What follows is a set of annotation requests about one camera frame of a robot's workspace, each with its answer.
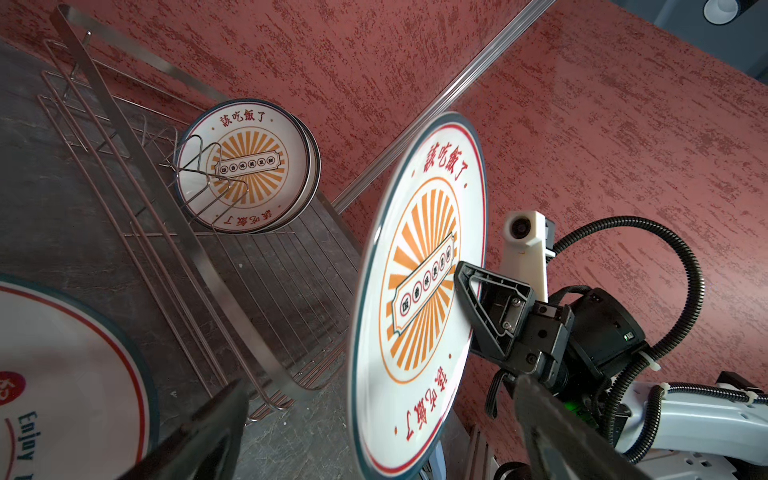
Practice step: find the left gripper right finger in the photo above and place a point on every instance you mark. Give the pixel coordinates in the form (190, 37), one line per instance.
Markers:
(561, 446)

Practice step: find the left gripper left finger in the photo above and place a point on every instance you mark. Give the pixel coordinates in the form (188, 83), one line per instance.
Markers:
(207, 446)

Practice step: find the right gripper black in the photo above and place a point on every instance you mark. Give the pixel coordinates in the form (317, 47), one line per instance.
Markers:
(507, 324)

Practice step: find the orange striped front plate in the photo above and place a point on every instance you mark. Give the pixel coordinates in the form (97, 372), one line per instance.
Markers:
(409, 339)

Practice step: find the orange striped plate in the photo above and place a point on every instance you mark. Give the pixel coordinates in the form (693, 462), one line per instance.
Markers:
(311, 185)
(240, 166)
(409, 339)

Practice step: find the red patterned plate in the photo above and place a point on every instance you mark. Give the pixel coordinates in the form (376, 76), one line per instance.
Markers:
(77, 398)

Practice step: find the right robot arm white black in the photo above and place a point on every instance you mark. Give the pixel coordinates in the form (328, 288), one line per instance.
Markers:
(575, 352)

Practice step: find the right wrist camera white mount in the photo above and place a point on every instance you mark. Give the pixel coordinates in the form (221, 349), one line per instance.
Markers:
(528, 245)

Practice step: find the wire dish rack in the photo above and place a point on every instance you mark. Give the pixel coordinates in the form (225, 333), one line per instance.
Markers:
(268, 305)

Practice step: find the right corner aluminium post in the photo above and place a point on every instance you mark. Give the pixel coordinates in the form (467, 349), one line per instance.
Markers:
(479, 64)

